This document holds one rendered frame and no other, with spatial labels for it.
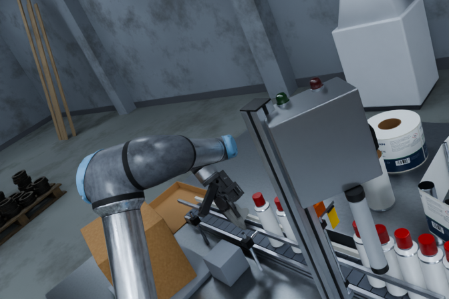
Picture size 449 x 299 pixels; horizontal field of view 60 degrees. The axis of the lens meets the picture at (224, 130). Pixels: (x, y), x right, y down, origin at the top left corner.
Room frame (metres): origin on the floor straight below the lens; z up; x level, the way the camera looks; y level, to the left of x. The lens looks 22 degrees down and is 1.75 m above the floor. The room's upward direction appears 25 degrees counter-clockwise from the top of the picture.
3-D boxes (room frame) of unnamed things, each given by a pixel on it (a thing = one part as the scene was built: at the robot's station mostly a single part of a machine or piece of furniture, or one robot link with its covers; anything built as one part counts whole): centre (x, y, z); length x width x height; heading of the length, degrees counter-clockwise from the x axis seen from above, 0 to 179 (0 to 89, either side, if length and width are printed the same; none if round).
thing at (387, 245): (0.70, -0.23, 0.98); 0.05 x 0.05 x 0.20
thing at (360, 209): (0.61, -0.18, 1.18); 0.04 x 0.04 x 0.21
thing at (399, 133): (1.20, -0.55, 0.95); 0.20 x 0.20 x 0.14
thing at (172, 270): (1.20, 0.47, 0.99); 0.30 x 0.24 x 0.27; 23
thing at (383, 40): (3.26, -1.61, 0.62); 0.67 x 0.55 x 1.24; 42
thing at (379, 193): (1.02, -0.37, 1.03); 0.09 x 0.09 x 0.30
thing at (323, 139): (0.66, -0.16, 1.38); 0.17 x 0.10 x 0.19; 88
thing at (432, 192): (0.79, -0.41, 0.97); 0.05 x 0.05 x 0.19
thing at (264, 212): (1.05, -0.01, 0.98); 0.05 x 0.05 x 0.20
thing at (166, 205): (1.64, 0.37, 0.85); 0.30 x 0.26 x 0.04; 33
